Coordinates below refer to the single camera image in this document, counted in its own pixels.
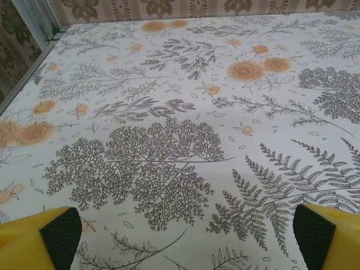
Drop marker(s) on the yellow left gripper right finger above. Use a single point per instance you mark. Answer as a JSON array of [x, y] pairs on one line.
[[337, 242]]

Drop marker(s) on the aluminium frame post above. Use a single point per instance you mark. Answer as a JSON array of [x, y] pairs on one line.
[[36, 19]]

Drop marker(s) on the aluminium side rail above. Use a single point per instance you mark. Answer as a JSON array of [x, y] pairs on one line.
[[25, 76]]

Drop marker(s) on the floral printed table cover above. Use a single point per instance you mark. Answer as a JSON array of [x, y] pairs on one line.
[[180, 126]]

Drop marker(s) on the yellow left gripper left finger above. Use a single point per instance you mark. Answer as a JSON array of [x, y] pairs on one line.
[[25, 244]]

